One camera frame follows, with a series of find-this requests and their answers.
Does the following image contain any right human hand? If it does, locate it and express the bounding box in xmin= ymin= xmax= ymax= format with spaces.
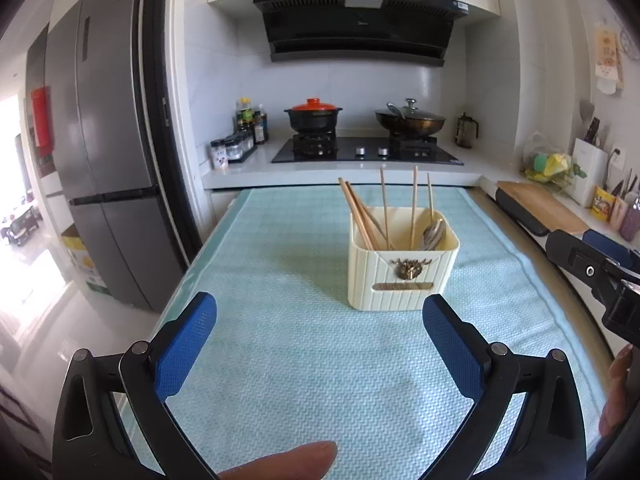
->
xmin=599 ymin=344 xmax=634 ymax=438

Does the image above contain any left human hand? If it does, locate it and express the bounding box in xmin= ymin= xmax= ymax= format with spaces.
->
xmin=218 ymin=441 xmax=337 ymax=480

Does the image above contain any pink cup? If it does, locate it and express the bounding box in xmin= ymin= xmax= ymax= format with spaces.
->
xmin=610 ymin=196 xmax=629 ymax=232

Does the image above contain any yellow snack packet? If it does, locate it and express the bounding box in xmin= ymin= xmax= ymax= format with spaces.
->
xmin=590 ymin=186 xmax=616 ymax=222

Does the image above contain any wooden cutting board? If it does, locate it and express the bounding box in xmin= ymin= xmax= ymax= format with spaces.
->
xmin=495 ymin=181 xmax=589 ymax=237

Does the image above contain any white knife block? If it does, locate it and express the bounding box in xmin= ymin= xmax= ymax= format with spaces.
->
xmin=568 ymin=139 xmax=608 ymax=208

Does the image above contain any yellow green plastic bag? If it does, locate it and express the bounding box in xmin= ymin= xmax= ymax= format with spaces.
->
xmin=523 ymin=131 xmax=587 ymax=188

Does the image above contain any cardboard box on floor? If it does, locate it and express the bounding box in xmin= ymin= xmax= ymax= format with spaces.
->
xmin=61 ymin=224 xmax=110 ymax=295

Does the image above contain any metal spoon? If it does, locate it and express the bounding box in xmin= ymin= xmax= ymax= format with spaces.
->
xmin=421 ymin=218 xmax=446 ymax=252

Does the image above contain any dark french press jug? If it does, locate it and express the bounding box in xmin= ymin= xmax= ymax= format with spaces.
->
xmin=454 ymin=113 xmax=480 ymax=148

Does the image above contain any cream utensil holder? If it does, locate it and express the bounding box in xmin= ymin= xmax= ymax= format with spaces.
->
xmin=347 ymin=207 xmax=460 ymax=312

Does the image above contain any grey refrigerator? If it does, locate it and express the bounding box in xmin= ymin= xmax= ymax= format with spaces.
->
xmin=27 ymin=0 xmax=198 ymax=312

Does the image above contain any white spice jar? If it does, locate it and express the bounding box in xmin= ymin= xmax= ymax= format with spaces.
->
xmin=209 ymin=139 xmax=229 ymax=170

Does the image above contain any wok with glass lid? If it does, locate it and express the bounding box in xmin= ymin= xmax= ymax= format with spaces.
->
xmin=375 ymin=98 xmax=446 ymax=139

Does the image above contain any black condiment rack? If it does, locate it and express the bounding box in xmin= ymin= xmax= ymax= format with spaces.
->
xmin=224 ymin=131 xmax=256 ymax=164

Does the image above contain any yellow cap sauce bottle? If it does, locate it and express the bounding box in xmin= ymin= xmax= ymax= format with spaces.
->
xmin=235 ymin=98 xmax=254 ymax=132

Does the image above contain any dark soy sauce bottle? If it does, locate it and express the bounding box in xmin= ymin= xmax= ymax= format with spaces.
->
xmin=254 ymin=104 xmax=269 ymax=144

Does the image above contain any black gas stove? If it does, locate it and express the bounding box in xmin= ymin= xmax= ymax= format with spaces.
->
xmin=272 ymin=134 xmax=463 ymax=166

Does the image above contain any red fire extinguisher box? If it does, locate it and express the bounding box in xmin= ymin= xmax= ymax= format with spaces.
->
xmin=30 ymin=87 xmax=53 ymax=156

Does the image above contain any black pot orange lid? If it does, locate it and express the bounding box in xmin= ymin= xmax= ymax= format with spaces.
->
xmin=284 ymin=98 xmax=343 ymax=134

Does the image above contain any black range hood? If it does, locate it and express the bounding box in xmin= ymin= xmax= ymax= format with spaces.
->
xmin=253 ymin=0 xmax=469 ymax=67

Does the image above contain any wall calendar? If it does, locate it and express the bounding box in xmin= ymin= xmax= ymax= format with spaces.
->
xmin=594 ymin=26 xmax=623 ymax=96

